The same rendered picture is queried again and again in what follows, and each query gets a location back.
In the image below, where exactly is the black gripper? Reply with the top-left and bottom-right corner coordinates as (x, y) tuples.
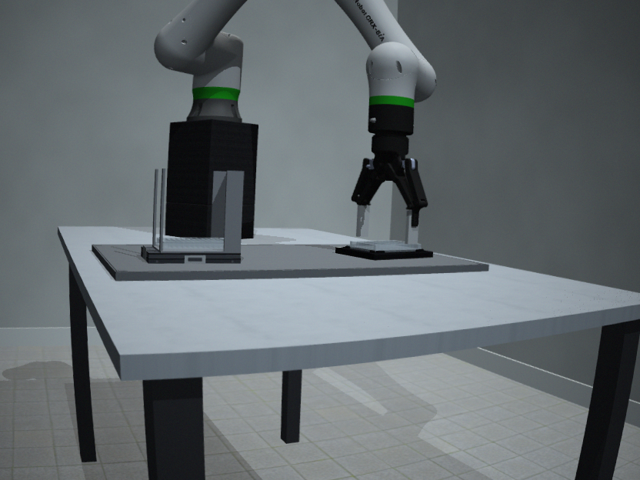
(352, 135), (428, 244)

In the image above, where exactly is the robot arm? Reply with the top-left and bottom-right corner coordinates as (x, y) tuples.
(154, 0), (436, 137)

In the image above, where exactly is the black rectangular frame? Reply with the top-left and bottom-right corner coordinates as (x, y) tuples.
(335, 246), (433, 260)

